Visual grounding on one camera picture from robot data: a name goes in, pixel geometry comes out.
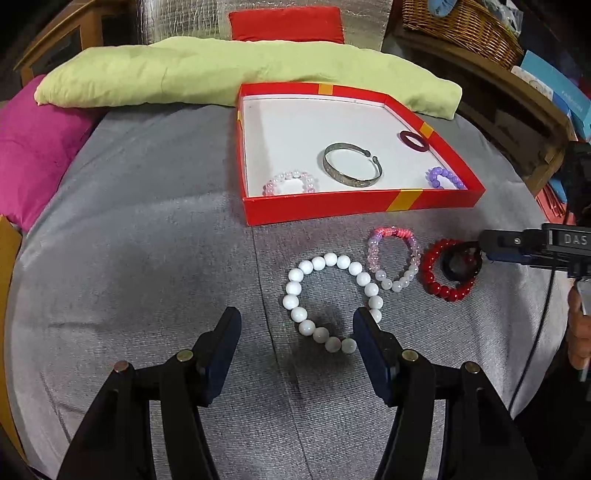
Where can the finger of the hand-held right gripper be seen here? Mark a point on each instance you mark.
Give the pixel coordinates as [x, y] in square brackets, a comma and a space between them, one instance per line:
[510, 257]
[508, 240]

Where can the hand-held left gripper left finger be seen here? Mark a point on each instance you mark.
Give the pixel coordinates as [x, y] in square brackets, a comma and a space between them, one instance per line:
[223, 356]

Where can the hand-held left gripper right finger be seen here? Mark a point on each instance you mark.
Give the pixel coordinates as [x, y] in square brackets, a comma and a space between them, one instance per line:
[371, 356]

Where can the red cardboard box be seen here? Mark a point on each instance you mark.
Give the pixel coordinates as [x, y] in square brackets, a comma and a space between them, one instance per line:
[323, 138]

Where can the person's right hand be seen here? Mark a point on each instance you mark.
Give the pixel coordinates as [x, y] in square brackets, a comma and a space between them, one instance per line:
[581, 337]

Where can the grey blanket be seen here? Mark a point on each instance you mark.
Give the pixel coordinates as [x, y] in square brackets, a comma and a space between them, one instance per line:
[138, 254]

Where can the wooden shelf unit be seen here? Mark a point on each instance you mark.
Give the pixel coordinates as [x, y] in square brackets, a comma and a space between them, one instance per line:
[498, 101]

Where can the blue cardboard box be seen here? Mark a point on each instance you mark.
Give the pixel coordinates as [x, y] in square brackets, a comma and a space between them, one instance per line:
[561, 87]

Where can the silver metal bangle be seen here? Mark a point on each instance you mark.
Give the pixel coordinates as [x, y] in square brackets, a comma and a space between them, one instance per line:
[353, 165]

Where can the wicker basket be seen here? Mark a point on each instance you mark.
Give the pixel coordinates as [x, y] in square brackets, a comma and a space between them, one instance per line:
[466, 27]

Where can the light green pillow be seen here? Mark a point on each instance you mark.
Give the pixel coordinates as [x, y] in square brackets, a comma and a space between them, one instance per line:
[207, 69]

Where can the magenta pillow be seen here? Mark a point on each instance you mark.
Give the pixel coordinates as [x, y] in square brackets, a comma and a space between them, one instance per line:
[37, 134]

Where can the red cushion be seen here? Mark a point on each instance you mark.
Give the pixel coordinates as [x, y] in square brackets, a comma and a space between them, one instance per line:
[286, 23]

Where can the silver foil mat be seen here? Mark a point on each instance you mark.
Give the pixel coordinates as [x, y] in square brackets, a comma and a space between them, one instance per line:
[184, 21]

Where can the wooden cabinet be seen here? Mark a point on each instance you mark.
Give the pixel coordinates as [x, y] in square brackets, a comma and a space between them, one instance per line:
[60, 41]

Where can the wooden bed frame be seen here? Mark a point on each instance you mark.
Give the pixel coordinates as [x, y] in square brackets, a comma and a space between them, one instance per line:
[8, 258]

